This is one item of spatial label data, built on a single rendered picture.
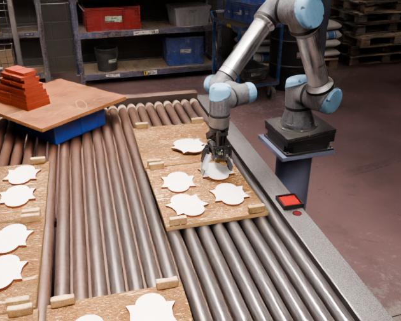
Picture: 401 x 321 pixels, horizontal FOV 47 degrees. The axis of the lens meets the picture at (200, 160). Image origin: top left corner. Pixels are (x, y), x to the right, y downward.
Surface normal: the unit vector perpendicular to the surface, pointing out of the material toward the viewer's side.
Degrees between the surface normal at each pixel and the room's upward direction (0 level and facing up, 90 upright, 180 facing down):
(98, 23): 90
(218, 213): 0
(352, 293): 0
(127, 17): 90
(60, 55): 90
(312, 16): 82
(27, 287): 0
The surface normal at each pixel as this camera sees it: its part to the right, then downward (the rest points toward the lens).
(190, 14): 0.40, 0.52
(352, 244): 0.00, -0.89
